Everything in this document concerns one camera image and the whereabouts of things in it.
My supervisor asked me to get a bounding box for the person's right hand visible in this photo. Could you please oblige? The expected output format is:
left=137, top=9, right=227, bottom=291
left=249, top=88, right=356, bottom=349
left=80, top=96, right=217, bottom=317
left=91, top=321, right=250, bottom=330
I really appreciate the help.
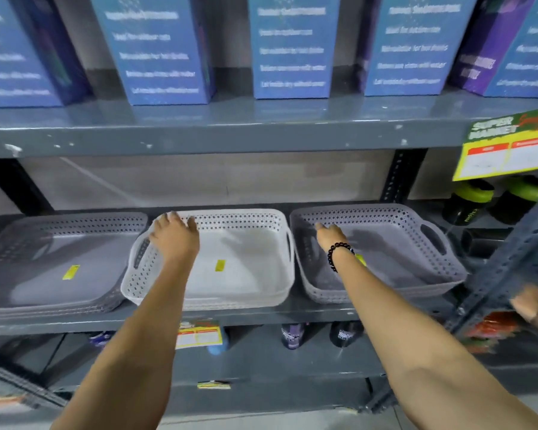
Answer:
left=315, top=223, right=354, bottom=253

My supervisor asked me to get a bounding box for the red orange packet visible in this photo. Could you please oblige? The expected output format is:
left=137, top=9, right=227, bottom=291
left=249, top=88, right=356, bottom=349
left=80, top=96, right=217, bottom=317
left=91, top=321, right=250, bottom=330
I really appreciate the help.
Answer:
left=464, top=311, right=523, bottom=355

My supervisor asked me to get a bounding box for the black bottle with green lid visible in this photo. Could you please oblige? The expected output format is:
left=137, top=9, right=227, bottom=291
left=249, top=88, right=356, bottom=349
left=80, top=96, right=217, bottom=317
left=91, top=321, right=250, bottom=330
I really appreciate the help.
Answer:
left=442, top=179, right=495, bottom=227
left=490, top=176, right=538, bottom=225

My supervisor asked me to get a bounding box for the light blue bottle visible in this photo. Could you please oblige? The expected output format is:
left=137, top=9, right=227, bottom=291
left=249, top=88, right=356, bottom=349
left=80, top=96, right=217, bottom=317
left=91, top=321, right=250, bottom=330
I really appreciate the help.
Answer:
left=206, top=328, right=230, bottom=357

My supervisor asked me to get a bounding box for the grey metal shelving rack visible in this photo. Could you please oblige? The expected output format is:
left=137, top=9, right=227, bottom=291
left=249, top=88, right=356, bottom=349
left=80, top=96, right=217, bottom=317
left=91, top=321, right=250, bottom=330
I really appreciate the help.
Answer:
left=0, top=85, right=538, bottom=417

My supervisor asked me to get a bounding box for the person's left forearm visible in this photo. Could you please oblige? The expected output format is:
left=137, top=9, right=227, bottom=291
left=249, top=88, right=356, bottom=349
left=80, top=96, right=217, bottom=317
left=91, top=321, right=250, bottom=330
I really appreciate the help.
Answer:
left=49, top=257, right=201, bottom=430

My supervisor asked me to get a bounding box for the small yellow price tag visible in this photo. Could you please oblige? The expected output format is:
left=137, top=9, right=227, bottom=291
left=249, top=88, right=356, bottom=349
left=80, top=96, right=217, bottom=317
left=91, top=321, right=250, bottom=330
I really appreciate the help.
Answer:
left=176, top=320, right=221, bottom=350

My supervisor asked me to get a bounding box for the grey perforated metal rack post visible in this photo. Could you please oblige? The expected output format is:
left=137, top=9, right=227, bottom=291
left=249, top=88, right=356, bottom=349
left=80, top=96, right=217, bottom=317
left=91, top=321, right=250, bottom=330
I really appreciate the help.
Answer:
left=446, top=185, right=538, bottom=336

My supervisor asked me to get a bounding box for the black bottle with white label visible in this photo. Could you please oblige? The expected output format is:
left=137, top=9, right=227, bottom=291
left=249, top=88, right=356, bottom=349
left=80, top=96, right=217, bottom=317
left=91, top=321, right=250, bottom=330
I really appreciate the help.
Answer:
left=329, top=322, right=364, bottom=348

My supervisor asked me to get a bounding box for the black bead bracelet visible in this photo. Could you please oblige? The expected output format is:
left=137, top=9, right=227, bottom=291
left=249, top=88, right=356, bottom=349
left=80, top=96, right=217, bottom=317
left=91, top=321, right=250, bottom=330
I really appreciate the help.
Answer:
left=326, top=242, right=356, bottom=273

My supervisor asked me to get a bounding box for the blue and purple printed box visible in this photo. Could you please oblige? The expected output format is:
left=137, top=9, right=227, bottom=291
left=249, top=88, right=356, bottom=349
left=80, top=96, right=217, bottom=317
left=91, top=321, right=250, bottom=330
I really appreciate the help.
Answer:
left=448, top=0, right=538, bottom=99

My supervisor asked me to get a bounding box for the person's right forearm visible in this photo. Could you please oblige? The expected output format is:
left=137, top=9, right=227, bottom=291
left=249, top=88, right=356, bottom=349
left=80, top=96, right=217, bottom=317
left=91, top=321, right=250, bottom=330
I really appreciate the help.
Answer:
left=329, top=251, right=538, bottom=430

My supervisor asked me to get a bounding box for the purple bottle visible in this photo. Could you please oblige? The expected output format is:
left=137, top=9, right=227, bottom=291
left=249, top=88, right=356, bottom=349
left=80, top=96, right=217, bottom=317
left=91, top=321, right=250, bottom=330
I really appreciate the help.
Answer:
left=281, top=323, right=308, bottom=351

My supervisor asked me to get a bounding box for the grey perforated plastic basket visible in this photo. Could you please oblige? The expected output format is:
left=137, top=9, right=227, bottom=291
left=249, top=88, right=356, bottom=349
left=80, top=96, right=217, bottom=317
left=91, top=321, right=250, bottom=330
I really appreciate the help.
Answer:
left=289, top=203, right=469, bottom=305

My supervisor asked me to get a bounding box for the blue white bottle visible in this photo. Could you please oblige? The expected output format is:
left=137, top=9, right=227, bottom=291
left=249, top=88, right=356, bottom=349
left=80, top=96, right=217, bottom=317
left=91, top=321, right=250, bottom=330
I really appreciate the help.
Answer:
left=89, top=331, right=114, bottom=350

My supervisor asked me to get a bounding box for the large yellow green price sign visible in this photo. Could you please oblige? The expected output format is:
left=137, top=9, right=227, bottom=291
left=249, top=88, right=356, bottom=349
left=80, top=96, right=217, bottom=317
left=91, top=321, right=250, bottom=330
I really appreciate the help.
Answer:
left=452, top=106, right=538, bottom=182

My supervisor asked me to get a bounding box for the white perforated plastic basket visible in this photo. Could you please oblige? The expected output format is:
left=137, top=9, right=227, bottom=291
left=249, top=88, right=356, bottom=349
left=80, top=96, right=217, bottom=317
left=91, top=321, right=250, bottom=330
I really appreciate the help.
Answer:
left=120, top=209, right=296, bottom=312

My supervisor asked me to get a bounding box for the person's left hand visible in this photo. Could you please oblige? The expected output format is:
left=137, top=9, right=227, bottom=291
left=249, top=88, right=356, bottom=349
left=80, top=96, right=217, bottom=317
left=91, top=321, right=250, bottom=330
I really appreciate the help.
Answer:
left=149, top=211, right=201, bottom=264

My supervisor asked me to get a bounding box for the stack of grey perforated baskets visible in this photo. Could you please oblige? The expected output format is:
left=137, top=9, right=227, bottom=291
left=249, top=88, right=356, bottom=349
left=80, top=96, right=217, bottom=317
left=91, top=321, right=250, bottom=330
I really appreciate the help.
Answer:
left=0, top=212, right=149, bottom=320

